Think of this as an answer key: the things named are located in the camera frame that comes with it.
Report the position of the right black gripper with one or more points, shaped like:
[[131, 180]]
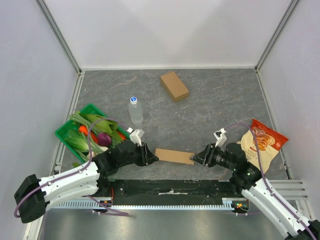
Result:
[[209, 155]]

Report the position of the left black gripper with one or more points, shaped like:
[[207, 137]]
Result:
[[147, 157]]

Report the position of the brown cardboard box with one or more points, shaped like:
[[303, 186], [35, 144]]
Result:
[[174, 87]]

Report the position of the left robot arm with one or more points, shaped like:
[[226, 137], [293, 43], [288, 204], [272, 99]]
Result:
[[36, 195]]

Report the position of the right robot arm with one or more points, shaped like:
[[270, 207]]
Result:
[[248, 181]]

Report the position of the purple onion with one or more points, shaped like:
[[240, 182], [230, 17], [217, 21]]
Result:
[[104, 139]]

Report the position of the clear plastic water bottle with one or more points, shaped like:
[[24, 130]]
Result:
[[135, 111]]

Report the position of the green long beans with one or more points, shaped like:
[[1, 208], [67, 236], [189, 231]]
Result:
[[96, 124]]

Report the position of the beige cassava chips bag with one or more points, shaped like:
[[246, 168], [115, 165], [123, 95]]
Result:
[[248, 145]]

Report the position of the red snack bag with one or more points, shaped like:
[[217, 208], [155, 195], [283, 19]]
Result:
[[267, 137]]

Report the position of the orange carrot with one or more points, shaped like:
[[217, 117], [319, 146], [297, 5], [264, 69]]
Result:
[[83, 129]]

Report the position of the green leafy vegetable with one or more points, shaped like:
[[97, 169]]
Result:
[[100, 122]]

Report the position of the green plastic basket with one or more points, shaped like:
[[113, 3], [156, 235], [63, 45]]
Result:
[[82, 117]]

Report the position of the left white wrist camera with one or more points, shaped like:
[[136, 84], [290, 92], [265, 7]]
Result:
[[136, 136]]

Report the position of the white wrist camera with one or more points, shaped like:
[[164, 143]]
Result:
[[136, 136], [220, 136]]

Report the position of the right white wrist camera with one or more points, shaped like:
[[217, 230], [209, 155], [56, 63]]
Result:
[[220, 136]]

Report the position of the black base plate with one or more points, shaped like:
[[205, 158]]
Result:
[[167, 192]]

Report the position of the grey cable duct rail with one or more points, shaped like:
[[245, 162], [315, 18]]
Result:
[[88, 204]]

